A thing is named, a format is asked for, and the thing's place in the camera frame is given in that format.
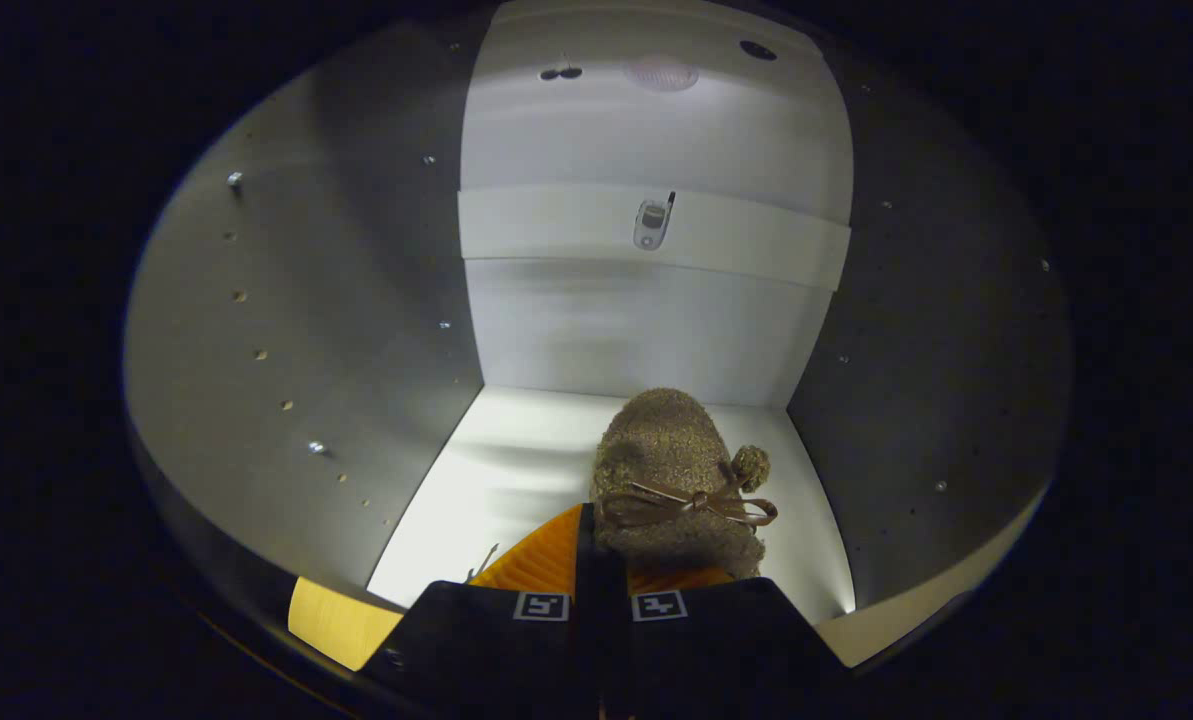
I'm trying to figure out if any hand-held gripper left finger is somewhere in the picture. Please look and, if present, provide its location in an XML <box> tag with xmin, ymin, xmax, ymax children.
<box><xmin>356</xmin><ymin>503</ymin><xmax>603</xmax><ymax>720</ymax></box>

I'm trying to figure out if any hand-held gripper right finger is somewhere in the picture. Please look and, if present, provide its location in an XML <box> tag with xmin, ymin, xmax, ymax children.
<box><xmin>601</xmin><ymin>548</ymin><xmax>853</xmax><ymax>720</ymax></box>

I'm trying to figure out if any brown fuzzy shoe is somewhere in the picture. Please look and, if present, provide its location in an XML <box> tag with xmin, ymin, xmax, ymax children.
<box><xmin>589</xmin><ymin>388</ymin><xmax>779</xmax><ymax>581</ymax></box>

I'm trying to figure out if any dark grey shoe cabinet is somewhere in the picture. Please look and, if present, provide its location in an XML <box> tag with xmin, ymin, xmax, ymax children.
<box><xmin>124</xmin><ymin>0</ymin><xmax>1072</xmax><ymax>671</ymax></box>

